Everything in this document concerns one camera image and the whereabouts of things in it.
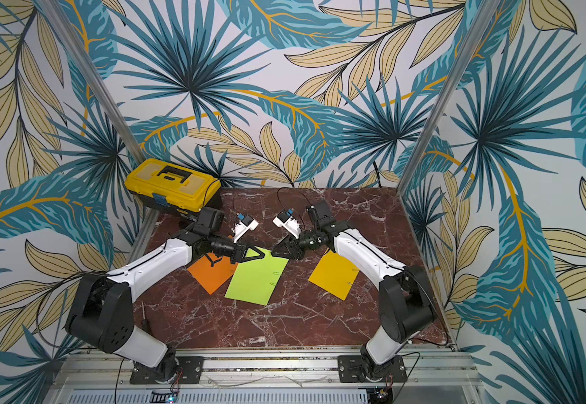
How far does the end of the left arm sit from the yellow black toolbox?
272mm

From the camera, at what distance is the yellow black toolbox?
968mm

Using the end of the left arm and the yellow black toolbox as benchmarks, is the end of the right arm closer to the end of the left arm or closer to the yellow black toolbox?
the end of the left arm

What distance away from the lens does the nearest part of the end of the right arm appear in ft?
2.10

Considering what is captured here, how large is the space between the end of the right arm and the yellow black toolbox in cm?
40

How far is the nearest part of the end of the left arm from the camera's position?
2.24 feet
